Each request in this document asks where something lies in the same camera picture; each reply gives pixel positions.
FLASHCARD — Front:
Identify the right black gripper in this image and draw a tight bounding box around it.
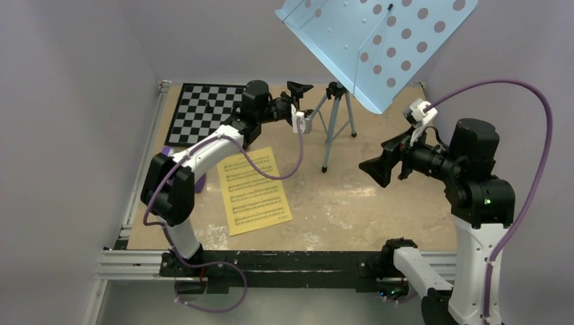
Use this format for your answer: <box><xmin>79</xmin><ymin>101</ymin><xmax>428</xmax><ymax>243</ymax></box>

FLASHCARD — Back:
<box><xmin>360</xmin><ymin>123</ymin><xmax>465</xmax><ymax>188</ymax></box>

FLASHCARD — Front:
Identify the light blue music stand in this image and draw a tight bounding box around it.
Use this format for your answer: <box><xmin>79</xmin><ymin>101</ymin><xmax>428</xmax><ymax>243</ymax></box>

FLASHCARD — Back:
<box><xmin>274</xmin><ymin>0</ymin><xmax>480</xmax><ymax>173</ymax></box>

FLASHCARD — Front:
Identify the black white chessboard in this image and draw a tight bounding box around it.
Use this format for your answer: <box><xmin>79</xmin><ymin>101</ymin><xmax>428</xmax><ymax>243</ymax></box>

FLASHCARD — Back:
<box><xmin>164</xmin><ymin>83</ymin><xmax>245</xmax><ymax>148</ymax></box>

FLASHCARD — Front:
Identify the yellow sheet music page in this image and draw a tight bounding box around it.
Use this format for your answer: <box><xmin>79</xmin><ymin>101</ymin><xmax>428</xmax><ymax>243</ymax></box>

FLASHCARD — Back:
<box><xmin>217</xmin><ymin>154</ymin><xmax>292</xmax><ymax>236</ymax></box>

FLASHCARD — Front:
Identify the purple metronome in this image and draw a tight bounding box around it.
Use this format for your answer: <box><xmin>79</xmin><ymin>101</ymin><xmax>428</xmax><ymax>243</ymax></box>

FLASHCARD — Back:
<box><xmin>161</xmin><ymin>146</ymin><xmax>206</xmax><ymax>194</ymax></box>

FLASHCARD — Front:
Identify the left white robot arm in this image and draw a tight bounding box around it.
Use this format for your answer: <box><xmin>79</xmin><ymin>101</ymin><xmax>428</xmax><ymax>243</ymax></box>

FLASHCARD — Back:
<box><xmin>140</xmin><ymin>80</ymin><xmax>313</xmax><ymax>277</ymax></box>

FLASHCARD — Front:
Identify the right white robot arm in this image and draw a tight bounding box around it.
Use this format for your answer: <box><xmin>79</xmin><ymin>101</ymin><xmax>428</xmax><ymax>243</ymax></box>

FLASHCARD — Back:
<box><xmin>359</xmin><ymin>118</ymin><xmax>515</xmax><ymax>324</ymax></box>

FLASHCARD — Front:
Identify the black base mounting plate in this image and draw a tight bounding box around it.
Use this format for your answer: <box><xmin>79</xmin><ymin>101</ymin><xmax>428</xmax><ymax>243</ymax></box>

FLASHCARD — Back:
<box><xmin>159</xmin><ymin>251</ymin><xmax>414</xmax><ymax>299</ymax></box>

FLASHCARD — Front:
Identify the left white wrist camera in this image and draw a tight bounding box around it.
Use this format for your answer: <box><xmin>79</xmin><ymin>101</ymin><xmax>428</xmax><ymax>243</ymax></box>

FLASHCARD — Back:
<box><xmin>290</xmin><ymin>104</ymin><xmax>312</xmax><ymax>134</ymax></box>

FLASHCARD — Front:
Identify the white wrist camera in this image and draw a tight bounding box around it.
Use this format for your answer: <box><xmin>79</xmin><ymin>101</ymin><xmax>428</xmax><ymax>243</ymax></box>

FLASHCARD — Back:
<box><xmin>290</xmin><ymin>104</ymin><xmax>312</xmax><ymax>134</ymax></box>
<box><xmin>402</xmin><ymin>98</ymin><xmax>438</xmax><ymax>146</ymax></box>

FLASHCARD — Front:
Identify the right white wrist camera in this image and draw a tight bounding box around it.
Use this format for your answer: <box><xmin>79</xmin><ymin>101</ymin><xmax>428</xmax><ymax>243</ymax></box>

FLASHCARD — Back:
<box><xmin>402</xmin><ymin>98</ymin><xmax>438</xmax><ymax>146</ymax></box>

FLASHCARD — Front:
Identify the aluminium frame rail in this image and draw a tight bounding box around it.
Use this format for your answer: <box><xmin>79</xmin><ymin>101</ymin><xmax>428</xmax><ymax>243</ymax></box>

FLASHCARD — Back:
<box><xmin>85</xmin><ymin>84</ymin><xmax>456</xmax><ymax>324</ymax></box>

